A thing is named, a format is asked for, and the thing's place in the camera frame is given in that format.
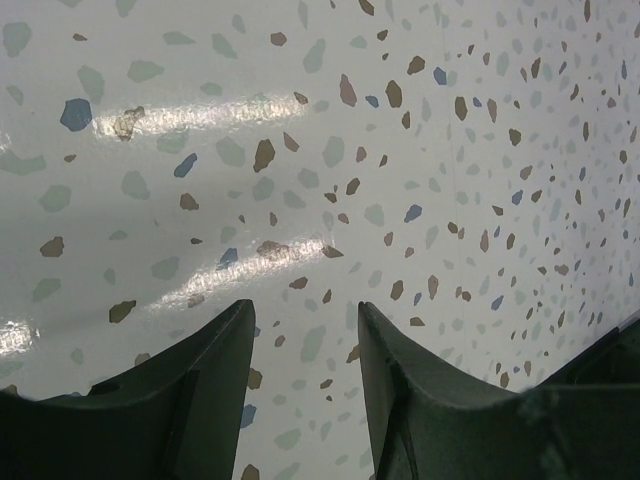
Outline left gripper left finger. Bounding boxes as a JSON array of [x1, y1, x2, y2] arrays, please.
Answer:
[[1, 300, 255, 479]]

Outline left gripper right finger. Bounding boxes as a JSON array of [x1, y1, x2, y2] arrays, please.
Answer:
[[358, 303, 639, 479]]

